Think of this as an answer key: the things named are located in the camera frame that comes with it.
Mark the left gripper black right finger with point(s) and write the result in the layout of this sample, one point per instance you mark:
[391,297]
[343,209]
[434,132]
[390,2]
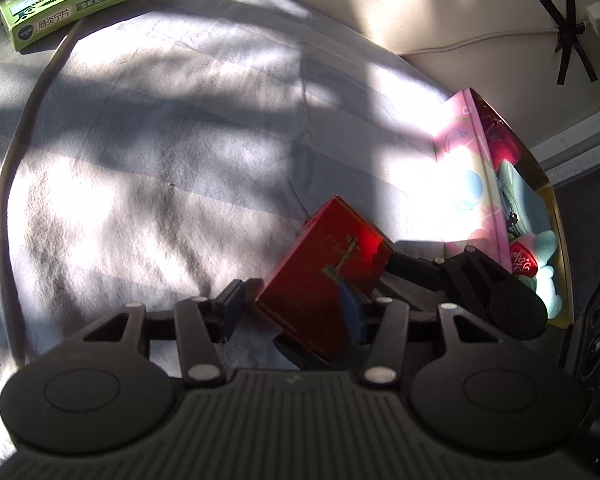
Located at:
[378,325]

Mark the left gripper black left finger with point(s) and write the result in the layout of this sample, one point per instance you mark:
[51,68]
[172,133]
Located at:
[200,323]

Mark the teal plush toy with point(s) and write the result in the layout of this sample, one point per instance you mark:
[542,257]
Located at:
[532,241]

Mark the red booklet with gold print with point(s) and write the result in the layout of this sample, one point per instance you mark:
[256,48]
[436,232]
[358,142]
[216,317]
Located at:
[301,294]

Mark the magenta zip wallet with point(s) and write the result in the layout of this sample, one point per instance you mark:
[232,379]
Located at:
[502,142]

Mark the pink gold tin box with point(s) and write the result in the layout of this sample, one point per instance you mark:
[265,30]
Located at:
[470,182]

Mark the black tape cross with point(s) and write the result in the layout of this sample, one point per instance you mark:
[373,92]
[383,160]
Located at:
[568,31]

